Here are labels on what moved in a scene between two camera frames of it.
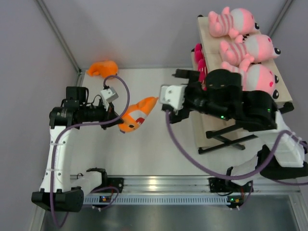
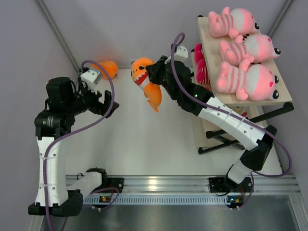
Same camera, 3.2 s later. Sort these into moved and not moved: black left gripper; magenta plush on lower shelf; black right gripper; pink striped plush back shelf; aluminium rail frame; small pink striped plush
Moved: black left gripper; black right gripper
Not moved: magenta plush on lower shelf; pink striped plush back shelf; small pink striped plush; aluminium rail frame
